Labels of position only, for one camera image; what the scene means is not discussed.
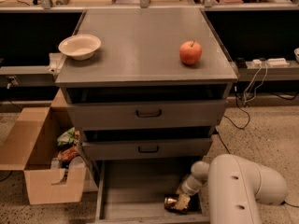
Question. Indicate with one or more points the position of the green snack bag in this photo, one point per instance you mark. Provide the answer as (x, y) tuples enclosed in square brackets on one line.
[(66, 138)]

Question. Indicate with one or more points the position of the grey drawer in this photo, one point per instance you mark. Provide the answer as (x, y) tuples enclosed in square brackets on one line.
[(146, 115), (133, 192), (146, 149)]

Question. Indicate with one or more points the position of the crushed orange soda can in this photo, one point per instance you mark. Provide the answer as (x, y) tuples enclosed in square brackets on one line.
[(169, 203)]

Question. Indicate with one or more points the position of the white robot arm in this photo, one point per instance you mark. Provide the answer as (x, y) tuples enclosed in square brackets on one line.
[(235, 186)]

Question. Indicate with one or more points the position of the white device beside cabinet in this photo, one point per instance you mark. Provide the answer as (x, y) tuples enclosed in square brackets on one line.
[(56, 63)]

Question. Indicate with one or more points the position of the grey drawer cabinet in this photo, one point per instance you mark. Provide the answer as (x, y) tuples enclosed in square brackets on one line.
[(139, 62)]

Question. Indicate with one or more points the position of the orange snack bag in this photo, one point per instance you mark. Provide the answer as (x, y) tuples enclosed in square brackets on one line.
[(67, 154)]

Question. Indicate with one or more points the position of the white paper bowl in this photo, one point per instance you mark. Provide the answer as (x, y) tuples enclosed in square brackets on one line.
[(80, 47)]

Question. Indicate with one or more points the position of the grey middle drawer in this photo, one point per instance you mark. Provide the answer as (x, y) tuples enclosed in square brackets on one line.
[(146, 149)]

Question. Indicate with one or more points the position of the red apple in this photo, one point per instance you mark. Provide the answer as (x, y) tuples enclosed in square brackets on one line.
[(190, 52)]

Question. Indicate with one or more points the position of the grey bottom drawer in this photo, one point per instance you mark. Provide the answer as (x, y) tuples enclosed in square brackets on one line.
[(133, 192)]

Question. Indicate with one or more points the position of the grey top drawer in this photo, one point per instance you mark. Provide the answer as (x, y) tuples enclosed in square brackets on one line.
[(146, 115)]

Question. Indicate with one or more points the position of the open cardboard box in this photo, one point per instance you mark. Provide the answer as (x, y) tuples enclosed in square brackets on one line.
[(32, 144)]

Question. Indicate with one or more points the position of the white power strip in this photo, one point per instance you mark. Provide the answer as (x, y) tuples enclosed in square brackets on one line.
[(277, 62)]

